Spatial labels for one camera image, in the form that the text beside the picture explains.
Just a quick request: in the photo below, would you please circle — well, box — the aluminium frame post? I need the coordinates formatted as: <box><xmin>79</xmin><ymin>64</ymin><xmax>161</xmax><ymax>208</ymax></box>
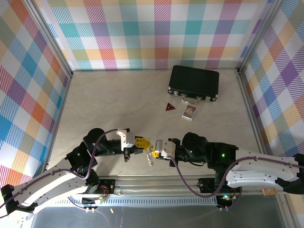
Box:
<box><xmin>237</xmin><ymin>0</ymin><xmax>285</xmax><ymax>73</ymax></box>
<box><xmin>22</xmin><ymin>0</ymin><xmax>74</xmax><ymax>78</ymax></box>

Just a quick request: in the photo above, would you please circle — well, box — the slotted cable duct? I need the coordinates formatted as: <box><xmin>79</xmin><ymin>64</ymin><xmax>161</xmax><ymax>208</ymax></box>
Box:
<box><xmin>35</xmin><ymin>196</ymin><xmax>219</xmax><ymax>207</ymax></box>

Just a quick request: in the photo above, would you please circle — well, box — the aluminium side rail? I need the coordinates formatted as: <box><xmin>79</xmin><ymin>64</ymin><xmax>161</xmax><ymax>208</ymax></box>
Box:
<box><xmin>44</xmin><ymin>72</ymin><xmax>73</xmax><ymax>171</ymax></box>
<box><xmin>236</xmin><ymin>68</ymin><xmax>266</xmax><ymax>158</ymax></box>

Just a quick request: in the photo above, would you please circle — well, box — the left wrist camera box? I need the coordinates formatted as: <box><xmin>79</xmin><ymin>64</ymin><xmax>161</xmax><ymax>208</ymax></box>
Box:
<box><xmin>115</xmin><ymin>127</ymin><xmax>136</xmax><ymax>152</ymax></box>

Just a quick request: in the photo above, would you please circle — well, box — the black briefcase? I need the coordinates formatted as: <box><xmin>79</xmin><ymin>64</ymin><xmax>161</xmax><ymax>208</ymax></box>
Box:
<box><xmin>167</xmin><ymin>65</ymin><xmax>219</xmax><ymax>105</ymax></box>

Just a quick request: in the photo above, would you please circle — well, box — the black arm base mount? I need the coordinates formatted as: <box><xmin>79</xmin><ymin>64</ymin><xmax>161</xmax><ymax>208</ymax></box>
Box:
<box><xmin>198</xmin><ymin>177</ymin><xmax>228</xmax><ymax>193</ymax></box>
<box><xmin>87</xmin><ymin>179</ymin><xmax>116</xmax><ymax>194</ymax></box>

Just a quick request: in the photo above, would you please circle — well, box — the playing card box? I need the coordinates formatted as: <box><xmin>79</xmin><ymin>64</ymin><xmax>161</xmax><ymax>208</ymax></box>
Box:
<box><xmin>181</xmin><ymin>104</ymin><xmax>197</xmax><ymax>121</ymax></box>

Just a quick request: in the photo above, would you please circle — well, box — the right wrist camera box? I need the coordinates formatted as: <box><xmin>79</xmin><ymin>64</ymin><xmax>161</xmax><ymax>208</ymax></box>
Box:
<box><xmin>154</xmin><ymin>139</ymin><xmax>177</xmax><ymax>159</ymax></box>

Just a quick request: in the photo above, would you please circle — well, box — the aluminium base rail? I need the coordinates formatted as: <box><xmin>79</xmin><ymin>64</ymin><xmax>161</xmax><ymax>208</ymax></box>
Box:
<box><xmin>71</xmin><ymin>175</ymin><xmax>289</xmax><ymax>197</ymax></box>

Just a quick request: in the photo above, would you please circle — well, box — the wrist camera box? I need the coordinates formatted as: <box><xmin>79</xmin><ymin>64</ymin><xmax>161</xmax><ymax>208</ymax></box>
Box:
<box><xmin>154</xmin><ymin>139</ymin><xmax>177</xmax><ymax>159</ymax></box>
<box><xmin>115</xmin><ymin>127</ymin><xmax>136</xmax><ymax>152</ymax></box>

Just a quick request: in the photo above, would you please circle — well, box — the small wired circuit board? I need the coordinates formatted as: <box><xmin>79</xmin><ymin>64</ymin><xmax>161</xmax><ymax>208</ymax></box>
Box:
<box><xmin>82</xmin><ymin>196</ymin><xmax>106</xmax><ymax>207</ymax></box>
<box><xmin>217</xmin><ymin>194</ymin><xmax>236</xmax><ymax>207</ymax></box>

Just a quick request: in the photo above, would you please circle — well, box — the grey metal plate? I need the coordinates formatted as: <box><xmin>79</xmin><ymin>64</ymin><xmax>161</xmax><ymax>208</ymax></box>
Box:
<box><xmin>22</xmin><ymin>205</ymin><xmax>285</xmax><ymax>228</ymax></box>

